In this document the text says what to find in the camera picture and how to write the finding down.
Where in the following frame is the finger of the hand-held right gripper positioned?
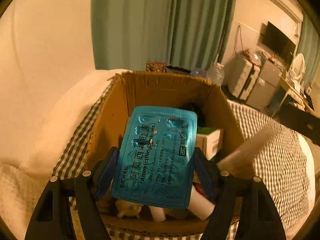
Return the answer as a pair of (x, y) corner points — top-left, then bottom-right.
(277, 104), (320, 147)

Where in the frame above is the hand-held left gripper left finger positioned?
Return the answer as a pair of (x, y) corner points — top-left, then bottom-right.
(25, 146), (120, 240)

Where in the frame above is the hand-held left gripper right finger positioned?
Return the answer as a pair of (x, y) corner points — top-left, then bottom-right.
(194, 147), (287, 240)

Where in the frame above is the green white medicine box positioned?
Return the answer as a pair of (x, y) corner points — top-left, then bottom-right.
(195, 126), (224, 161)

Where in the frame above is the white plush toy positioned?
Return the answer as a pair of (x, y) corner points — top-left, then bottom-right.
(115, 199), (144, 218)

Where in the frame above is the pale blurred stick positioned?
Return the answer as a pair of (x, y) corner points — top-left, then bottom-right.
(216, 126), (274, 174)

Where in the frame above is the blue blister pack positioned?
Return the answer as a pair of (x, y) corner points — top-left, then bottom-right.
(111, 106), (198, 208)

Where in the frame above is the brown cardboard box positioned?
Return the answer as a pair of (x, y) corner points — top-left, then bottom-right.
(86, 70), (247, 238)

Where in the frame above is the white dressing table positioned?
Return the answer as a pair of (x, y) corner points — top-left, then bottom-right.
(271, 76), (310, 117)

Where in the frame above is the silver mini fridge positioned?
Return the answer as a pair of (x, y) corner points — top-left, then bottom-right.
(246, 59), (283, 110)

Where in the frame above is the oval white mirror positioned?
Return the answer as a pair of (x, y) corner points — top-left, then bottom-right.
(290, 53), (306, 80)

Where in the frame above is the small white tube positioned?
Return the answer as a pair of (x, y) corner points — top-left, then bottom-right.
(150, 205), (165, 222)

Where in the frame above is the white suitcase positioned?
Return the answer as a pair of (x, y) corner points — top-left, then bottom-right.
(229, 55), (260, 100)

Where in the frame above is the cream pillow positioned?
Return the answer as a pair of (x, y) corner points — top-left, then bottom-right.
(20, 69), (130, 178)

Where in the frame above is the clear plastic bag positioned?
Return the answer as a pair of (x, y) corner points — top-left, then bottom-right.
(251, 51), (269, 67)

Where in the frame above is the narrow green curtain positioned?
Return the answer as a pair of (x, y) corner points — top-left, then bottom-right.
(299, 10), (320, 85)

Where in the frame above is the black television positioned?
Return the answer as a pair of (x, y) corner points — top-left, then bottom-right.
(261, 21), (297, 64)

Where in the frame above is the large clear water jug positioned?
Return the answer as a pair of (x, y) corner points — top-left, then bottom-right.
(206, 62), (225, 87)

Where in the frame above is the pack of water bottles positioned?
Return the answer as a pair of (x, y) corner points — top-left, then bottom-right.
(191, 67), (208, 79)

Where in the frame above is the black bag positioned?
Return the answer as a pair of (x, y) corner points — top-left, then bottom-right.
(166, 66), (193, 74)

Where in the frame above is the brown patterned bag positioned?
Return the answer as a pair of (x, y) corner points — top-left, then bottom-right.
(146, 61), (167, 72)

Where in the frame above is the wide green curtain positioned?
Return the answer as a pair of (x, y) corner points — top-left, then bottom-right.
(92, 0), (237, 70)

